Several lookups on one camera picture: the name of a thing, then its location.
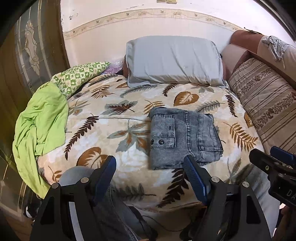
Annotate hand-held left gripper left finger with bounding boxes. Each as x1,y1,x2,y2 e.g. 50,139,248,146
30,155,117,241

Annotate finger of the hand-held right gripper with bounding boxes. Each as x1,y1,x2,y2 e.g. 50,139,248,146
249,148,281,174
270,146,296,167

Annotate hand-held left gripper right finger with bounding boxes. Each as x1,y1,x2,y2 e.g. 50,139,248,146
182,154,273,241

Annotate grey denim pants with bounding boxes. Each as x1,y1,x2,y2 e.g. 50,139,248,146
149,107,224,171

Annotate person's right hand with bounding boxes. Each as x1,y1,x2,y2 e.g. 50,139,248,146
280,206,296,241

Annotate person's right leg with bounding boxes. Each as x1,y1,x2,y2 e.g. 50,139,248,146
248,162,281,241

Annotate person's leg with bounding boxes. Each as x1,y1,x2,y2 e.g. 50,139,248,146
248,162,281,241
59,166,148,241

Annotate person's left leg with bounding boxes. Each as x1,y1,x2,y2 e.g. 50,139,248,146
59,166,148,241

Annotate leaf print blanket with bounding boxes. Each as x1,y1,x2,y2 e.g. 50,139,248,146
36,74,265,213

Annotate striped beige cushion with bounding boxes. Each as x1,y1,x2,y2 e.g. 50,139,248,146
228,57,296,154

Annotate black white shoe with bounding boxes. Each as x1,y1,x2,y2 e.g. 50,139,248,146
24,201,40,219

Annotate bright green cloth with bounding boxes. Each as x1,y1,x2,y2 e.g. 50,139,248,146
12,82,69,200

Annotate green patterned pillow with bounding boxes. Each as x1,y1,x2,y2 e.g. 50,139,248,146
50,61,111,99

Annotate crumpled grey cloth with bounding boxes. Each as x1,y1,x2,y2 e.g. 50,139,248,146
261,35,290,68

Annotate purple plastic bag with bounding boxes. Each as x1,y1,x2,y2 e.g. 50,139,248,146
100,60,126,76

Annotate brown padded headboard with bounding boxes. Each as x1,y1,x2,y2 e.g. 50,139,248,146
122,30,296,81

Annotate grey pillow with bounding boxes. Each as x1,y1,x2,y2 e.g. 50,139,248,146
125,35,226,88

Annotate wooden door with glass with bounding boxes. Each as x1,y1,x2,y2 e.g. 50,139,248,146
0,0,70,209

